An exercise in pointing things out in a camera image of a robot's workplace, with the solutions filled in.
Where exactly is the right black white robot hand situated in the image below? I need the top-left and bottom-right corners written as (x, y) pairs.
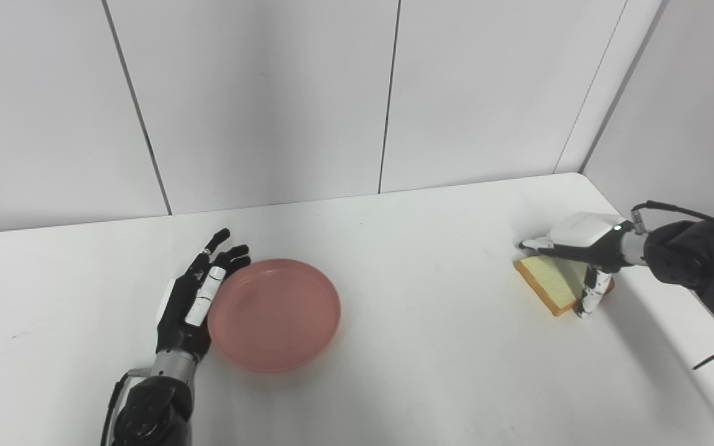
top-left (518, 212), bottom-right (633, 318)

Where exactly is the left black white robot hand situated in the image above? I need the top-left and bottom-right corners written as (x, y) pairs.
top-left (155, 228), bottom-right (252, 359)

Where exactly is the slice of bread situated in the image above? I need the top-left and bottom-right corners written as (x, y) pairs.
top-left (514, 255), bottom-right (615, 317)

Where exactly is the pink round plate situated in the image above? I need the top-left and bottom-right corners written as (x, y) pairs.
top-left (207, 259), bottom-right (342, 374)

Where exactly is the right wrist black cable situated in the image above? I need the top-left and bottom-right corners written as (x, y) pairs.
top-left (630, 200), bottom-right (714, 239)

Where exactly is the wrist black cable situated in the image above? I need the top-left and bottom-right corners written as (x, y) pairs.
top-left (100, 368), bottom-right (150, 446)
top-left (630, 200), bottom-right (714, 239)

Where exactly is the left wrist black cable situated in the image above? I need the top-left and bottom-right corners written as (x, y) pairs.
top-left (100, 368), bottom-right (150, 446)

